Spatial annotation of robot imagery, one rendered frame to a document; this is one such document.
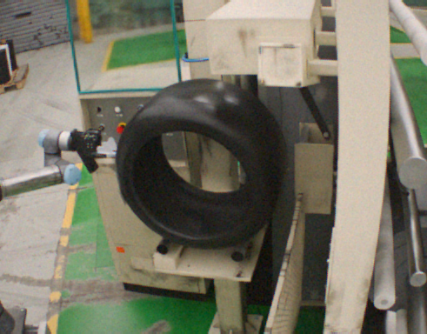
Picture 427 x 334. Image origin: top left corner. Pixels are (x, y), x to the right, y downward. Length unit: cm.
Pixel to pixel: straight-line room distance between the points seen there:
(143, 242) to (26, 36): 873
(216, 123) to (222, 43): 41
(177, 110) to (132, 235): 129
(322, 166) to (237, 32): 85
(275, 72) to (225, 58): 16
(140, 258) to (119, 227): 22
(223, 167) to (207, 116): 52
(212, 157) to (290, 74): 101
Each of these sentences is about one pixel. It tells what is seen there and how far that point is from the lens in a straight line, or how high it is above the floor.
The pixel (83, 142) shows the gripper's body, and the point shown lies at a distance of 182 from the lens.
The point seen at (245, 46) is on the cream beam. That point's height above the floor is 171.
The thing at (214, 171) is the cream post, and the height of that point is 103.
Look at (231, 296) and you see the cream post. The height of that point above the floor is 34.
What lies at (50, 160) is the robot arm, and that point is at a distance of 193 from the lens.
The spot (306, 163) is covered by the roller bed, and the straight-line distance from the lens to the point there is 186.
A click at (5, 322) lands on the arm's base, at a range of 192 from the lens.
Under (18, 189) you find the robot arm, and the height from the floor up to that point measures 124.
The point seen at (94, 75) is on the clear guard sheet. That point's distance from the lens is 239.
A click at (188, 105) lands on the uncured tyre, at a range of 154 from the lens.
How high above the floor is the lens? 199
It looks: 28 degrees down
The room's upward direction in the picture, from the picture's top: 6 degrees counter-clockwise
